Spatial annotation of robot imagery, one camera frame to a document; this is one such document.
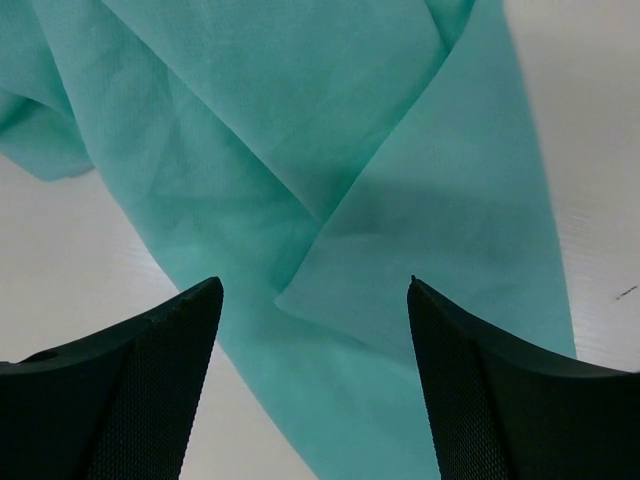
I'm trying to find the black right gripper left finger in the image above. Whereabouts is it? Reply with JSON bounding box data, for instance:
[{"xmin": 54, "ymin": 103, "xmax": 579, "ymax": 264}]
[{"xmin": 1, "ymin": 278, "xmax": 223, "ymax": 479}]

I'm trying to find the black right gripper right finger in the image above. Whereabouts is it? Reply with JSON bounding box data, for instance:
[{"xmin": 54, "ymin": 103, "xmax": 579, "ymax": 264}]
[{"xmin": 407, "ymin": 279, "xmax": 639, "ymax": 479}]

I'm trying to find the teal t shirt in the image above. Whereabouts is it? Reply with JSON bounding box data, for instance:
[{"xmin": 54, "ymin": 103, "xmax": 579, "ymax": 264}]
[{"xmin": 1, "ymin": 1, "xmax": 575, "ymax": 479}]

